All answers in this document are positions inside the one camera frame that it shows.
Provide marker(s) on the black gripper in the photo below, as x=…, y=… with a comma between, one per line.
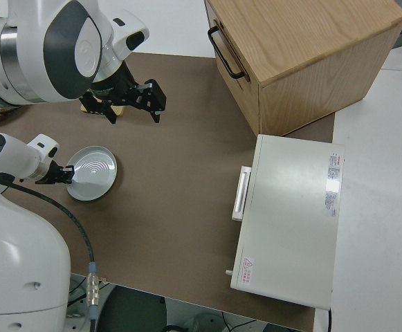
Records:
x=152, y=95
x=50, y=174

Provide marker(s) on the gray round plate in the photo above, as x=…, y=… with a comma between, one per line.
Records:
x=93, y=173

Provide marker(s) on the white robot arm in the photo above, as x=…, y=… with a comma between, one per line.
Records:
x=14, y=159
x=31, y=52

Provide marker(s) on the wooden mug tree stand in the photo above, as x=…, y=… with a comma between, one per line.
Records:
x=119, y=110

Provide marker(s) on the brown table mat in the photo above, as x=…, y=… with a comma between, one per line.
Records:
x=187, y=155

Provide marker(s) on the brown wicker basket tray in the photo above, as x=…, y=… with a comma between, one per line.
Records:
x=3, y=114

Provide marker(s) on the cream oven knob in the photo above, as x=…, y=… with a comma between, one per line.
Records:
x=227, y=272

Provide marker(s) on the light wooden drawer cabinet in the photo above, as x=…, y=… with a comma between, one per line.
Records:
x=308, y=52

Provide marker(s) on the cream toaster oven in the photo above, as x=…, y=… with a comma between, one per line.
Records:
x=290, y=214

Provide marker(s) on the black round pedestal base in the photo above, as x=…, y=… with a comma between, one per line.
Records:
x=131, y=311

